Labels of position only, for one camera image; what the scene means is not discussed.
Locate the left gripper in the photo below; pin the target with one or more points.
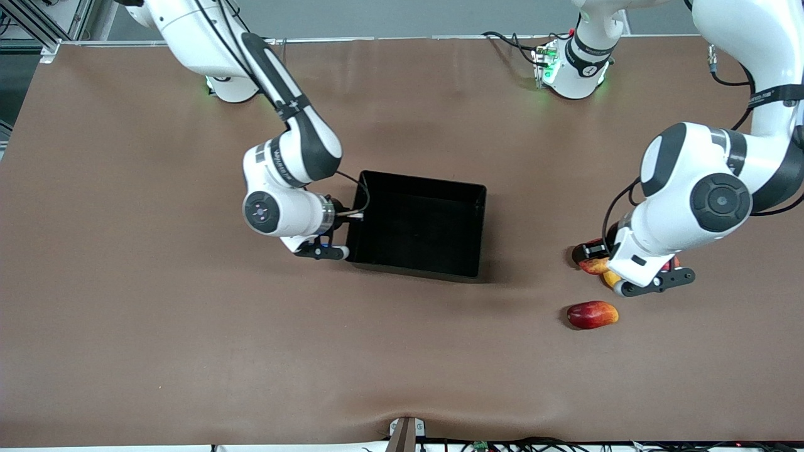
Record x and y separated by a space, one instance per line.
589 250

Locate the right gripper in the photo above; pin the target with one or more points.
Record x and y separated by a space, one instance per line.
338 206

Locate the red yellow striped apple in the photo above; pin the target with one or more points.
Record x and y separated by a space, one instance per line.
593 265

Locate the yellow banana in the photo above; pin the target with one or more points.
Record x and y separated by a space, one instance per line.
610 278

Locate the black plastic box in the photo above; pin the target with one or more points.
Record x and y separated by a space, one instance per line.
418 226

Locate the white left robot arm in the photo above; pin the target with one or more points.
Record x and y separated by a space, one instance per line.
722 201

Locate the dark purple mangosteen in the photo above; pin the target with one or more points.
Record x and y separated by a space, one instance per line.
578 255

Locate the red mango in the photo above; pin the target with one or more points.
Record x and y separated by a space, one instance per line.
590 315

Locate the plain red round fruit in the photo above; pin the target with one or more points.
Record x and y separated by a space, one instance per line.
672 263

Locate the brown table mat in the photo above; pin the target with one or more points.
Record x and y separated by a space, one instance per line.
402 351

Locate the metal table edge bracket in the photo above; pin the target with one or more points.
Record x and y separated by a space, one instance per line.
405 436

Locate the metal table edge rail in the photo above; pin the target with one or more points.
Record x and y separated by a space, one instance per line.
408 38

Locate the aluminium frame struts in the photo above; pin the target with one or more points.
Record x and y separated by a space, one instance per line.
81 16

